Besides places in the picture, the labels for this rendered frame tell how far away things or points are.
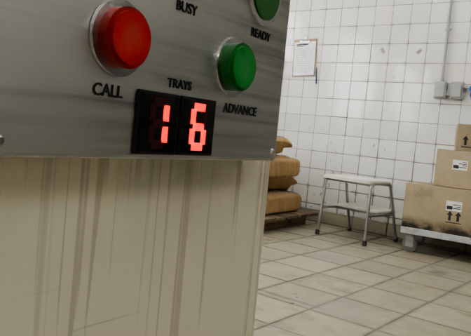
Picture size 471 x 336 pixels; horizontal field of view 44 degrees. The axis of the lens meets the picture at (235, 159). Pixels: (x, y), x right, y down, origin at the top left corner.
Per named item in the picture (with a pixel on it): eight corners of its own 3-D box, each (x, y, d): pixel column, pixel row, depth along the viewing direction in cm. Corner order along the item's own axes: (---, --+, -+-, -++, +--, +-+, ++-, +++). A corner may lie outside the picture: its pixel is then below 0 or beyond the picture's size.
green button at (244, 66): (208, 87, 36) (212, 38, 36) (235, 92, 38) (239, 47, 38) (229, 88, 35) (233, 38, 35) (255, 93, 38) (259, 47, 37)
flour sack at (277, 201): (260, 217, 411) (262, 196, 411) (212, 207, 434) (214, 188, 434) (305, 210, 471) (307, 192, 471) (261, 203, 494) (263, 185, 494)
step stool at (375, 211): (398, 242, 429) (405, 181, 427) (364, 246, 398) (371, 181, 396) (348, 230, 461) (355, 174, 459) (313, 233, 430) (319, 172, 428)
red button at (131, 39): (83, 64, 28) (88, 1, 27) (128, 72, 30) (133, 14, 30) (106, 64, 27) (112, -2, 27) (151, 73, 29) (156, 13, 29)
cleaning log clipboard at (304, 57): (317, 84, 492) (322, 36, 490) (315, 83, 491) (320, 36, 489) (290, 83, 509) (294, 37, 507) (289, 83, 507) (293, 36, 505)
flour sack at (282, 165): (260, 179, 409) (262, 156, 408) (212, 172, 431) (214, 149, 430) (304, 177, 469) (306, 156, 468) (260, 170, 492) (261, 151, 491)
